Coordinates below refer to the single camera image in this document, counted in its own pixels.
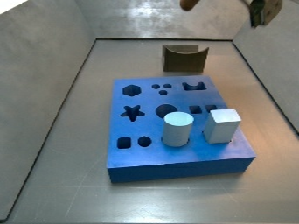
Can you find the blue shape sorter board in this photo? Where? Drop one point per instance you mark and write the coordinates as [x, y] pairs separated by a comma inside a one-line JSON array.
[[137, 156]]

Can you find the light blue cylinder peg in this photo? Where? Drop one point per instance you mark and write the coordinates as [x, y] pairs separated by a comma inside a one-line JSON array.
[[176, 128]]

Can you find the light blue square peg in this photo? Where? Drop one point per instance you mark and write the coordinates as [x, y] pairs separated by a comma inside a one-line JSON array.
[[221, 125]]

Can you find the brown round cylinder peg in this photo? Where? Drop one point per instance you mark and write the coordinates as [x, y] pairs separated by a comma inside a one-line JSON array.
[[188, 4]]

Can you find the dark grey curved cradle block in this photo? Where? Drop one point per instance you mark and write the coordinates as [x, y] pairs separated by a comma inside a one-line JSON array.
[[183, 58]]

